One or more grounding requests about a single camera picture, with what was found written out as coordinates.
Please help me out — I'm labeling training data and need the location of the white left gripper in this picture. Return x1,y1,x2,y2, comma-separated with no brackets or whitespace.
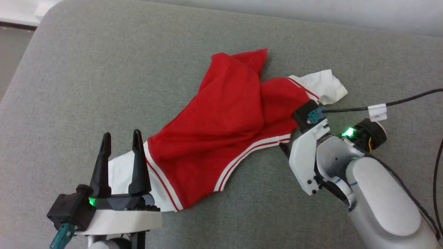
75,129,163,236

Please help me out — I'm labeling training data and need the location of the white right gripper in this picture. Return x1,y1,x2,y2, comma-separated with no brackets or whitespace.
279,119,331,196

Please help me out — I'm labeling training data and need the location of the red and white jersey shirt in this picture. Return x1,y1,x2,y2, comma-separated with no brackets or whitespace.
108,48,349,212

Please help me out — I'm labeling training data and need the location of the grey-green fabric sofa cushion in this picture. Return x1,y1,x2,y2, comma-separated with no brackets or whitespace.
0,0,443,249

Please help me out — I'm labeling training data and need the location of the black right cable teal plug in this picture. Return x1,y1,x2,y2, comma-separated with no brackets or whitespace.
307,88,443,125

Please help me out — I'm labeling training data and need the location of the black cable teal plug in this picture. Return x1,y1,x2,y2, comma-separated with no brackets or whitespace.
49,223,75,249
307,88,443,125

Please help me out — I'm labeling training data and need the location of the black left cable teal plug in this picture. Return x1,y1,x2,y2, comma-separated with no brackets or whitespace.
49,223,75,249

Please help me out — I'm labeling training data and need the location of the white right cable tag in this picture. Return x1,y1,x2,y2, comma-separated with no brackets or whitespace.
368,103,388,122

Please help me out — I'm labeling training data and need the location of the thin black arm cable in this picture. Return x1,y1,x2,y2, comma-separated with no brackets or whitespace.
367,138,443,241

